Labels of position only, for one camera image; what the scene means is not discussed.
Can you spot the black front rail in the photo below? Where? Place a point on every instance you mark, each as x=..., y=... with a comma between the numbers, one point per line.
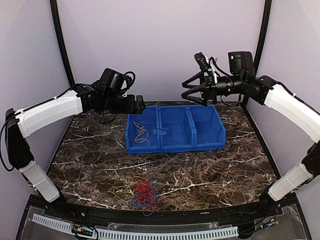
x=240, y=215

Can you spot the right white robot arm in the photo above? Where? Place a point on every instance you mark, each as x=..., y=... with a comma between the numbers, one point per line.
x=276, y=96

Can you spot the left black frame post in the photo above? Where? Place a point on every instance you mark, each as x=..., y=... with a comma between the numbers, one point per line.
x=61, y=42

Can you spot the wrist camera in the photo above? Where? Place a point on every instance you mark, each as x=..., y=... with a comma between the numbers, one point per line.
x=207, y=65
x=129, y=79

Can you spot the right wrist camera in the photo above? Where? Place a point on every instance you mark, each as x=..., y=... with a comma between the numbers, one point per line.
x=207, y=65

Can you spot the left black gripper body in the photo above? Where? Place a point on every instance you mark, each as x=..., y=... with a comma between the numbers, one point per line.
x=127, y=108

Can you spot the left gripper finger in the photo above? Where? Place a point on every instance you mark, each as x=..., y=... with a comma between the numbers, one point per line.
x=140, y=100
x=140, y=108

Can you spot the black frame post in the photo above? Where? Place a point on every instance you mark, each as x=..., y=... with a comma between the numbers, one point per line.
x=61, y=42
x=262, y=34

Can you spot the right black frame post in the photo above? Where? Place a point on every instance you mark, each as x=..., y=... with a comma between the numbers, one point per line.
x=262, y=34

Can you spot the clear acrylic plate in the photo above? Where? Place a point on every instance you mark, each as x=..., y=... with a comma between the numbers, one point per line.
x=166, y=228

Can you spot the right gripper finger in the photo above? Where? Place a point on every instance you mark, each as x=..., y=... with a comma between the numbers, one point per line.
x=195, y=81
x=202, y=100

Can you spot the blue three-compartment plastic bin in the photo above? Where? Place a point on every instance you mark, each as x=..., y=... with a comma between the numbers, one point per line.
x=175, y=129

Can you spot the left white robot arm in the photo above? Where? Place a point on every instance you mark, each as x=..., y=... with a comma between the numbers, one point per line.
x=105, y=94

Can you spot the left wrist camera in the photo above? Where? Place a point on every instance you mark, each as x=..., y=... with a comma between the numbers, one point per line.
x=129, y=79

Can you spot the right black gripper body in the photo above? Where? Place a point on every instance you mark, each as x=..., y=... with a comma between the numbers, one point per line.
x=211, y=89

